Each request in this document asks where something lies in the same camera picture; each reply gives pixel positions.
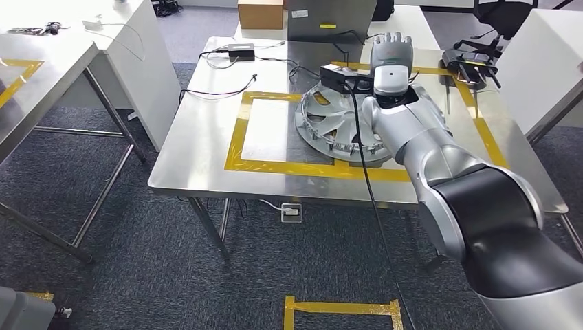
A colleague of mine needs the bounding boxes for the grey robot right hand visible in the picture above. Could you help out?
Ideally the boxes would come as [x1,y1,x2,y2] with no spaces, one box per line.
[369,32,415,76]

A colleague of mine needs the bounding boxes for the grey plastic wheel cover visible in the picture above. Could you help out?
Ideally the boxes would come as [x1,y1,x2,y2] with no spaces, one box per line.
[294,83,393,164]

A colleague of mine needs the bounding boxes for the stainless steel workbench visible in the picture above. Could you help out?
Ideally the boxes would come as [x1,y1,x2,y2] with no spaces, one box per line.
[148,36,569,263]

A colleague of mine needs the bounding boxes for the black bag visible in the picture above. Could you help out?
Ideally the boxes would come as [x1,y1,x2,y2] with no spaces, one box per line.
[371,0,396,23]

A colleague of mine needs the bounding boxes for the grey metal panel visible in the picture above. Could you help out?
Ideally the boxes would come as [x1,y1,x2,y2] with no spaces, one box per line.
[287,0,378,45]

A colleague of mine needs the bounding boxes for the black device with antennas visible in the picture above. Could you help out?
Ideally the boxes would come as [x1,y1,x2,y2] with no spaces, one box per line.
[441,47,503,91]

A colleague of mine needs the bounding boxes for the black office chair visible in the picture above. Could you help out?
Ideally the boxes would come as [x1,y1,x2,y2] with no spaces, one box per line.
[453,0,539,58]

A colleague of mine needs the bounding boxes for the brown cardboard box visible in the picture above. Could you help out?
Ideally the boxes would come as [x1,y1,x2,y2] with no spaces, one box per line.
[237,0,285,30]

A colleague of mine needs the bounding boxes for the black power adapter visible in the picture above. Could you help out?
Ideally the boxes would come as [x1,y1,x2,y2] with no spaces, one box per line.
[228,43,256,62]

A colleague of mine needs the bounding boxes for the grey floor power socket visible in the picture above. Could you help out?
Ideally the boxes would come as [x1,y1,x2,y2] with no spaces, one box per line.
[280,203,303,224]

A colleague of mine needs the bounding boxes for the white desk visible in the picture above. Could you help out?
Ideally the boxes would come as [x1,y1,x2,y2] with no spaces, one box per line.
[0,0,182,153]

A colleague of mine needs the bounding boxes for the yellow floor tape square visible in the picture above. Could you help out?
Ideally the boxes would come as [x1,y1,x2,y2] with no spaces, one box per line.
[283,295,404,330]

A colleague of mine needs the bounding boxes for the stainless steel table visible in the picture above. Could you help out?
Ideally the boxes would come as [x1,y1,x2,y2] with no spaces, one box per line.
[0,32,148,265]

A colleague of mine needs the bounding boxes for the black handheld tool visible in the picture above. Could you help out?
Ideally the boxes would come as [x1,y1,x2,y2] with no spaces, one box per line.
[6,21,63,37]

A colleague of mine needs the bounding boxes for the yellow tape rectangle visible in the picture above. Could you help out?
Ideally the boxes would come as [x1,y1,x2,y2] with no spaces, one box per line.
[0,58,45,110]

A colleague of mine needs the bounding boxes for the wheeled cart base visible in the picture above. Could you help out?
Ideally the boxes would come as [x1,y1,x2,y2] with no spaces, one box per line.
[0,285,74,330]

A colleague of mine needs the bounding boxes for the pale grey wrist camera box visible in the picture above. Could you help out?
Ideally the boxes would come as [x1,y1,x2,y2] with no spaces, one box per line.
[373,65,410,97]

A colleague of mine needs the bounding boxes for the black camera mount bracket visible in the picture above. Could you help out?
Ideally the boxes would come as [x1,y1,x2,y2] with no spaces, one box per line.
[319,63,375,95]

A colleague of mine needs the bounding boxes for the black camera cable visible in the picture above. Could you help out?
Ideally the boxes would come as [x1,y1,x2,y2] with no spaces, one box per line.
[344,82,416,330]

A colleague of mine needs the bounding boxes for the black adapter cable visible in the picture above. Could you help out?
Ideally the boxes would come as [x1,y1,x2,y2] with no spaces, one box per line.
[198,45,322,86]

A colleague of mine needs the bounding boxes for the black loose cable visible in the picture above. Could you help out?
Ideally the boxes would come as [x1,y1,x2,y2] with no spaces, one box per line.
[177,74,259,107]

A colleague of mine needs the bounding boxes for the white thin cable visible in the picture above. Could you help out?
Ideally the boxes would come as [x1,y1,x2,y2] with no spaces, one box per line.
[96,21,147,63]

